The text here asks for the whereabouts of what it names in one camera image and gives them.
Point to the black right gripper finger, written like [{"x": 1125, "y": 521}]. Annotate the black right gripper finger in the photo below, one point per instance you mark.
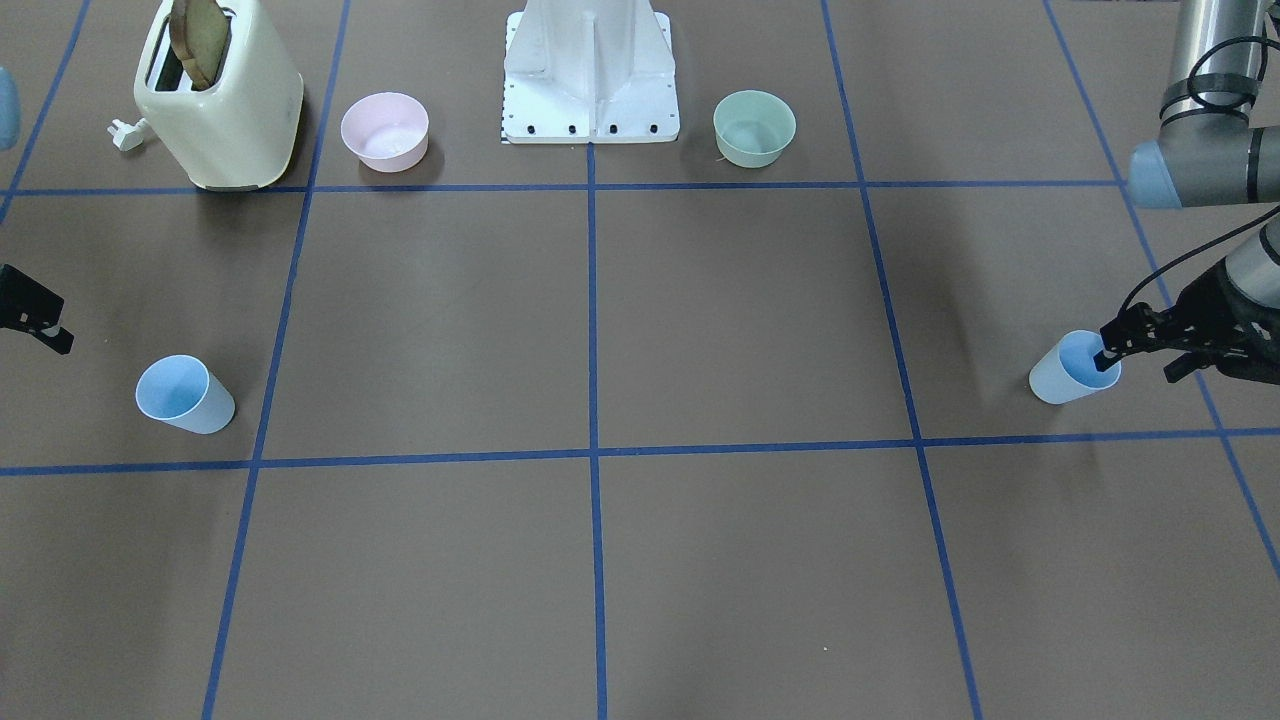
[{"x": 31, "y": 308}]

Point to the bread slice in toaster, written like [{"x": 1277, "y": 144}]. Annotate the bread slice in toaster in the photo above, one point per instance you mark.
[{"x": 199, "y": 36}]

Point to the blue cup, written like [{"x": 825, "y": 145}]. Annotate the blue cup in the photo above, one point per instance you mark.
[
  {"x": 1069, "y": 370},
  {"x": 180, "y": 391}
]

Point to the cream toaster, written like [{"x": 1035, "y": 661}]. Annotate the cream toaster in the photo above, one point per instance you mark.
[{"x": 240, "y": 133}]

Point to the green bowl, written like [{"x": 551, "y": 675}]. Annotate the green bowl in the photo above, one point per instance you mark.
[{"x": 753, "y": 128}]

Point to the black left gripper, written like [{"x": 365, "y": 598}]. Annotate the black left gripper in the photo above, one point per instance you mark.
[{"x": 1217, "y": 308}]

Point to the white toaster plug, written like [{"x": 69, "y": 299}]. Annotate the white toaster plug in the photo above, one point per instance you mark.
[{"x": 127, "y": 137}]

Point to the pink bowl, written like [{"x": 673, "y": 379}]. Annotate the pink bowl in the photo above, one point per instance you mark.
[{"x": 388, "y": 132}]

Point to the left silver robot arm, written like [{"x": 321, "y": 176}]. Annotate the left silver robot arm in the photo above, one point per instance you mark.
[{"x": 1208, "y": 153}]

